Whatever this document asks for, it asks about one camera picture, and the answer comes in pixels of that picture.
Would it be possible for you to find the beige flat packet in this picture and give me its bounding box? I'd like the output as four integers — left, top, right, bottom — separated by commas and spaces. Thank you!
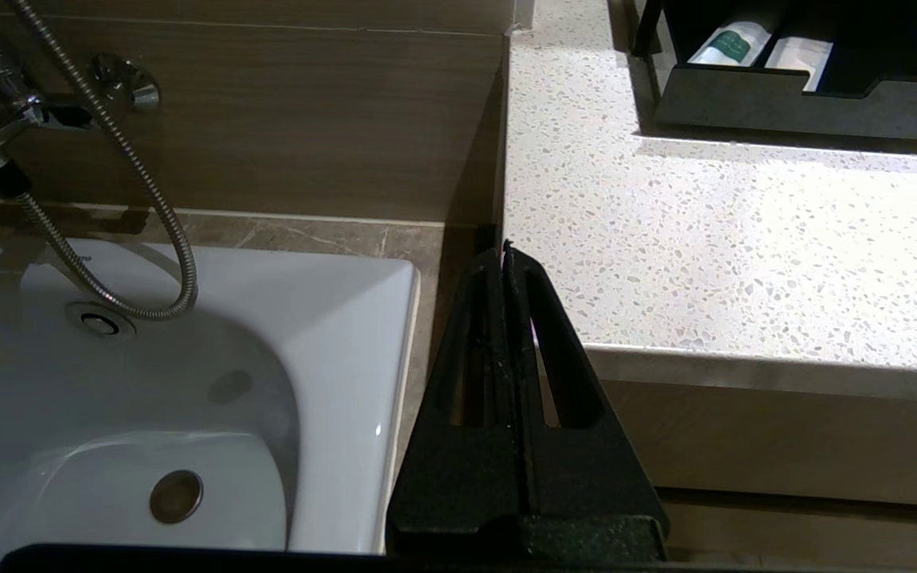
764, 35, 836, 93

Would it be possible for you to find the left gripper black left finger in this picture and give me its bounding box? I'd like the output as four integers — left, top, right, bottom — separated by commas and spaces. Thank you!
387, 248, 525, 550

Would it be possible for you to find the wooden vanity cabinet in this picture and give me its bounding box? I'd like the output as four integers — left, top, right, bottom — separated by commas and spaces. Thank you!
582, 346, 917, 573

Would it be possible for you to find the white bathtub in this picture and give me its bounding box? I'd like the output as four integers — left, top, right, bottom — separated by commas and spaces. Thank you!
0, 231, 422, 573

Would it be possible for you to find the white tube packet green label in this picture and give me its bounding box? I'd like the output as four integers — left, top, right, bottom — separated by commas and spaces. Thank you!
687, 21, 775, 67

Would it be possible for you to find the black box drawer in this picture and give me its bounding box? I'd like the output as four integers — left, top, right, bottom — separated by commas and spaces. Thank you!
632, 0, 917, 144

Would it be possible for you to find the bathtub drain plug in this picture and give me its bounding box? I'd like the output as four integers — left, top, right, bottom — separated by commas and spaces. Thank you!
148, 470, 205, 526

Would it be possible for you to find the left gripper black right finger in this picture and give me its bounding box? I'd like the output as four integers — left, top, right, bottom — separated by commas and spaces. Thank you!
506, 241, 666, 550

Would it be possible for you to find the bathtub overflow ring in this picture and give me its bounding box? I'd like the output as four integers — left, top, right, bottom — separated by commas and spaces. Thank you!
63, 302, 138, 342

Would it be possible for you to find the metal shower hose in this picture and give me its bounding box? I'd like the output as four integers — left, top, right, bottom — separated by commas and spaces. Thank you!
9, 0, 199, 322

